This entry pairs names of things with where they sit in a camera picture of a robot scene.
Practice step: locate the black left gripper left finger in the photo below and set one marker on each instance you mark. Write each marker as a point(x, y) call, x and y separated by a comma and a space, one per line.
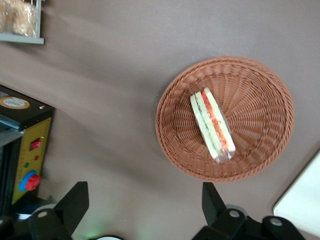
point(72, 205)

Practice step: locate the cream rectangular tray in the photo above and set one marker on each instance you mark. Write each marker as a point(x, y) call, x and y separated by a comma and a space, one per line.
point(302, 200)

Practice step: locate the clear bag of puffed snacks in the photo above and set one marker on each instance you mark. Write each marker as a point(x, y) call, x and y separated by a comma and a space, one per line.
point(5, 17)
point(23, 18)

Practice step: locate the black machine with yellow panel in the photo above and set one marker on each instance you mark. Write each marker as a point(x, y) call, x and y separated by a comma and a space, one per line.
point(27, 150)

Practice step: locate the round brown wicker basket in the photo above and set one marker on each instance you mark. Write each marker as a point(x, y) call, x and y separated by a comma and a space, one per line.
point(255, 120)

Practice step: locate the triangle sandwich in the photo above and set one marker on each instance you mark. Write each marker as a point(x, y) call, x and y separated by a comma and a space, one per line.
point(212, 125)

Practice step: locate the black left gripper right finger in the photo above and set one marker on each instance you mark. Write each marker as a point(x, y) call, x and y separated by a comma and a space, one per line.
point(212, 202)

